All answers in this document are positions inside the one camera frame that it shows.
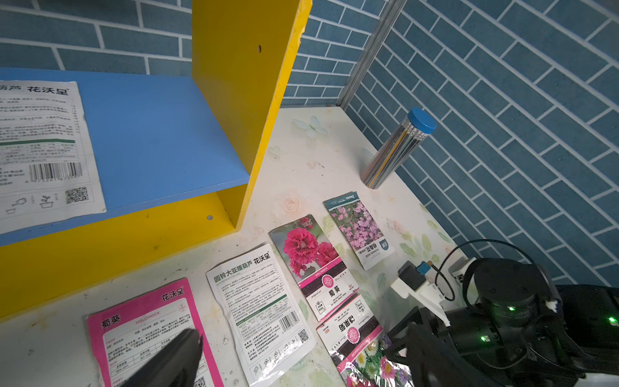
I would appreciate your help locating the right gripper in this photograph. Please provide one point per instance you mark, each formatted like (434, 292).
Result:
(467, 333)

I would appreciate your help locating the yellow wooden shelf unit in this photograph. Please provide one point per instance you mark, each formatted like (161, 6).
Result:
(177, 157)

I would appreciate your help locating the red peony seed bag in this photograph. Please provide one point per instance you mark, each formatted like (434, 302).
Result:
(321, 274)

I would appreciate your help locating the white text gourd seed bag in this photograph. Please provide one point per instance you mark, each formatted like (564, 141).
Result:
(270, 332)

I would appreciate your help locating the pink-bordered seed bag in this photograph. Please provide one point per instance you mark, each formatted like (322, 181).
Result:
(126, 336)

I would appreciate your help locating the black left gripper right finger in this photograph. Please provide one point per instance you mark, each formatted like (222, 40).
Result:
(433, 363)

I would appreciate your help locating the steel bottle blue cap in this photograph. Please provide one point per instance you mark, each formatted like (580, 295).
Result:
(412, 131)

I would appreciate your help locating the white back-side seed bag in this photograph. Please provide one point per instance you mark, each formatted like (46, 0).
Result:
(48, 167)

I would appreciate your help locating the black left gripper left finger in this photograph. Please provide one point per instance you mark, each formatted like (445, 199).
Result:
(175, 365)

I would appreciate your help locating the floral table mat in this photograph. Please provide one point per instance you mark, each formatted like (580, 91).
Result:
(319, 153)

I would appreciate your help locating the purple flower seed bag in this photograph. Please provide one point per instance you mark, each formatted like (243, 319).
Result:
(360, 229)

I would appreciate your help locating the colourful flower seed bag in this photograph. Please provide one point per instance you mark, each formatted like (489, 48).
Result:
(357, 344)

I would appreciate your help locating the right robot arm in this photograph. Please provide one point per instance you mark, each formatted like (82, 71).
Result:
(524, 330)

